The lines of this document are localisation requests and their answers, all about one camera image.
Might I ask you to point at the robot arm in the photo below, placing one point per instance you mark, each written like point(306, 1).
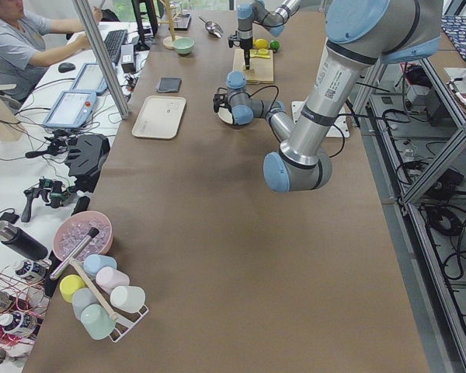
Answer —
point(256, 12)
point(358, 34)

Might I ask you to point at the yellow plastic knife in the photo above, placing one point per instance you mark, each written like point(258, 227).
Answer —
point(260, 56)

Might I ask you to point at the pink bowl of ice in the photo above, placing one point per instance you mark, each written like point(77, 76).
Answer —
point(76, 228)

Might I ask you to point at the wooden cutting board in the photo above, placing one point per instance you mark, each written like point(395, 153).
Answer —
point(264, 67)

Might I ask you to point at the cream round plate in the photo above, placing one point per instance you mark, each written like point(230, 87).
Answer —
point(226, 116)

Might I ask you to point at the green lime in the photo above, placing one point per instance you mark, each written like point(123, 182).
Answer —
point(274, 45)

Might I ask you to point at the cream rabbit tray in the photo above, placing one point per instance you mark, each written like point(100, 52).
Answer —
point(159, 117)

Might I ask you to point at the yellow cup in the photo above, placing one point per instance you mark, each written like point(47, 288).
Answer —
point(69, 285)

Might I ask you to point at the near teach pendant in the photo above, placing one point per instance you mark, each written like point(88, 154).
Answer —
point(71, 109)

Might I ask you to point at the mint green cup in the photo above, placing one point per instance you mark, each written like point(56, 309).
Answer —
point(97, 322)

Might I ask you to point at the black stand device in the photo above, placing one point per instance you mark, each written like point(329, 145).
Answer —
point(86, 156)

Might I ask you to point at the black computer mouse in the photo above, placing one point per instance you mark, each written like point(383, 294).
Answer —
point(66, 67)

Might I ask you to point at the metal ice scoop handle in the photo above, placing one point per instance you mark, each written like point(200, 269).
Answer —
point(93, 232)

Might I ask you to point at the black keyboard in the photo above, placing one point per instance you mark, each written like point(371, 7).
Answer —
point(113, 42)

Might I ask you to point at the metal scoop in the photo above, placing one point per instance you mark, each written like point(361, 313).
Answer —
point(213, 28)

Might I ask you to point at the white cup rack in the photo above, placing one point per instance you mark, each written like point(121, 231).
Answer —
point(125, 325)

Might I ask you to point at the wooden mug tree stand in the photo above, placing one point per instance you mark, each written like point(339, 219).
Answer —
point(168, 21)

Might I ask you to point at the pink cup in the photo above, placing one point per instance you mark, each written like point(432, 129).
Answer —
point(109, 278)

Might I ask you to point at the wooden stick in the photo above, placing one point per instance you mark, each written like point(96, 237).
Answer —
point(103, 302)

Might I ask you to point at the blue cup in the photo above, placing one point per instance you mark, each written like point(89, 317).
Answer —
point(95, 262)

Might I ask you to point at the grey folded cloth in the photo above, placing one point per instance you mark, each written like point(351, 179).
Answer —
point(168, 85)

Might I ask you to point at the seated person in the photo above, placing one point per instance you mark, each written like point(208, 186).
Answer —
point(24, 57)

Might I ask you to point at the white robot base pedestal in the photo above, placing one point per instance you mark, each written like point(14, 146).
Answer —
point(340, 127)

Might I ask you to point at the grey cup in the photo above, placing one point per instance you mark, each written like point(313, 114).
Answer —
point(81, 299)

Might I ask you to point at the teach pendant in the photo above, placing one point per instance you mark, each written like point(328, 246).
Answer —
point(90, 77)
point(71, 109)

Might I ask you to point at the white cup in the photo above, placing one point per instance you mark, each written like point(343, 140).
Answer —
point(128, 298)

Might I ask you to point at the black thermos bottle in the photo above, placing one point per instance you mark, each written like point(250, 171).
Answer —
point(21, 242)

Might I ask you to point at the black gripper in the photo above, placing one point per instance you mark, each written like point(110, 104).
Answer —
point(247, 43)
point(226, 101)

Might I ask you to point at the mint green bowl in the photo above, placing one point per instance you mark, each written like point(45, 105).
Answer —
point(183, 45)

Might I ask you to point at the far teach pendant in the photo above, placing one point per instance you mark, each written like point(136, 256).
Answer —
point(90, 77)

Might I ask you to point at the aluminium frame post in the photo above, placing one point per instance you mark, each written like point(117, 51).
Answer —
point(84, 12)

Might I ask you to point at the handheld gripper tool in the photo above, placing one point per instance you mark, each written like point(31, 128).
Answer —
point(52, 192)

